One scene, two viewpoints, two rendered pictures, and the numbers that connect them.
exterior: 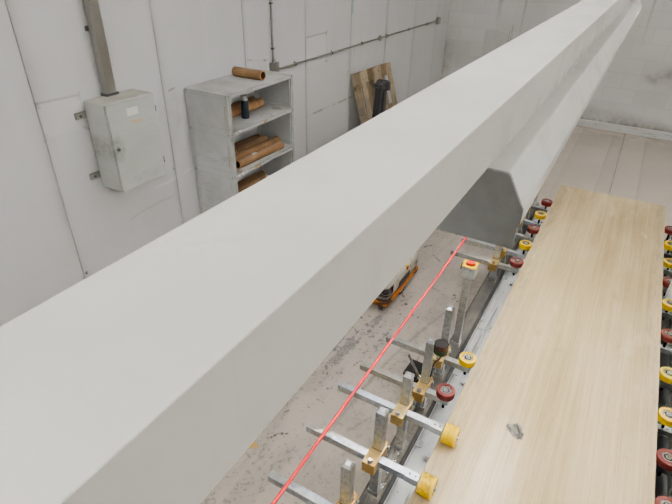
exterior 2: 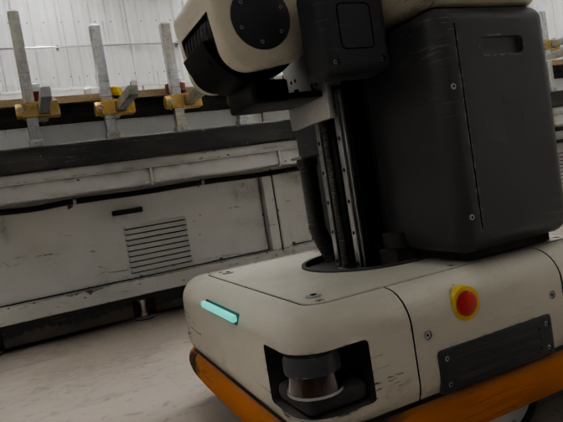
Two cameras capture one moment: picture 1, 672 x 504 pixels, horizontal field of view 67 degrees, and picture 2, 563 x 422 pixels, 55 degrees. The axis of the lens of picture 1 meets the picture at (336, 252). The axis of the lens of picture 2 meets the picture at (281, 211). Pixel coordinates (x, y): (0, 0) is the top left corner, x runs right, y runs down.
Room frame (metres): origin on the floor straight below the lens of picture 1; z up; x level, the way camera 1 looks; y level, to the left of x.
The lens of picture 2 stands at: (4.67, 0.20, 0.46)
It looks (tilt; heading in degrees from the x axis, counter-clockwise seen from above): 3 degrees down; 216
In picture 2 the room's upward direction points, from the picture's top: 9 degrees counter-clockwise
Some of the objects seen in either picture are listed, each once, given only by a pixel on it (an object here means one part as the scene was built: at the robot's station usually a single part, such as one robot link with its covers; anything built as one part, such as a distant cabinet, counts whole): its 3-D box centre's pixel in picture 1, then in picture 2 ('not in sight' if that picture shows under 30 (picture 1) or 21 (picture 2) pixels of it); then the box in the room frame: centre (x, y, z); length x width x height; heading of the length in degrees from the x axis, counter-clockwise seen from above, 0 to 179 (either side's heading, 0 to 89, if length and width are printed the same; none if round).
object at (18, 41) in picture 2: not in sight; (25, 82); (3.64, -1.51, 0.92); 0.04 x 0.04 x 0.48; 61
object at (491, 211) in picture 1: (596, 42); not in sight; (1.53, -0.71, 2.34); 2.40 x 0.12 x 0.08; 151
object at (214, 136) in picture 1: (247, 167); not in sight; (4.38, 0.83, 0.78); 0.90 x 0.45 x 1.55; 151
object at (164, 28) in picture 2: not in sight; (174, 86); (3.21, -1.27, 0.87); 0.04 x 0.04 x 0.48; 61
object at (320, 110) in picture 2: not in sight; (277, 53); (3.87, -0.34, 0.68); 0.28 x 0.27 x 0.25; 60
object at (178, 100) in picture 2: not in sight; (183, 101); (3.19, -1.26, 0.81); 0.14 x 0.06 x 0.05; 151
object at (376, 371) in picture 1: (403, 382); (533, 62); (1.68, -0.32, 0.84); 0.43 x 0.03 x 0.04; 61
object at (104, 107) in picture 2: not in sight; (114, 107); (3.40, -1.38, 0.81); 0.14 x 0.06 x 0.05; 151
